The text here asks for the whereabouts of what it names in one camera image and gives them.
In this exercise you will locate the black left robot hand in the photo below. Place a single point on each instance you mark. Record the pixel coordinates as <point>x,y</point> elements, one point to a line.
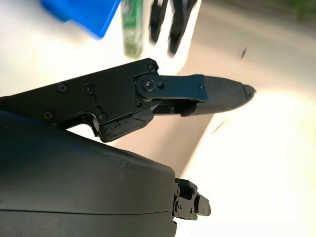
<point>177,27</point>

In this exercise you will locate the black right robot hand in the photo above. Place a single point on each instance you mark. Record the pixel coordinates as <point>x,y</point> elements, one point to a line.
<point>74,185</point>

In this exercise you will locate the green toothpaste box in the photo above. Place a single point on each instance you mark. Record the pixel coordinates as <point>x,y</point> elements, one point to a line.
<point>133,27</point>

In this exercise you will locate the blue plastic tray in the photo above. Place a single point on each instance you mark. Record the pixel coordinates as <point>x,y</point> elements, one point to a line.
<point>89,14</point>

